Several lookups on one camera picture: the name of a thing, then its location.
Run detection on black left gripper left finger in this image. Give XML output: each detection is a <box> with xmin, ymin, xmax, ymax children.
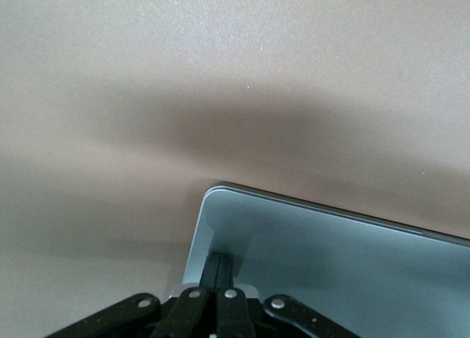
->
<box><xmin>47</xmin><ymin>253</ymin><xmax>220</xmax><ymax>338</ymax></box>

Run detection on grey laptop with black keyboard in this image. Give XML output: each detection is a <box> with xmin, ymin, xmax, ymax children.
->
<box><xmin>182</xmin><ymin>181</ymin><xmax>470</xmax><ymax>338</ymax></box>

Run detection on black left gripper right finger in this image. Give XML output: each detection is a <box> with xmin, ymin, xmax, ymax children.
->
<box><xmin>216</xmin><ymin>253</ymin><xmax>363</xmax><ymax>338</ymax></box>

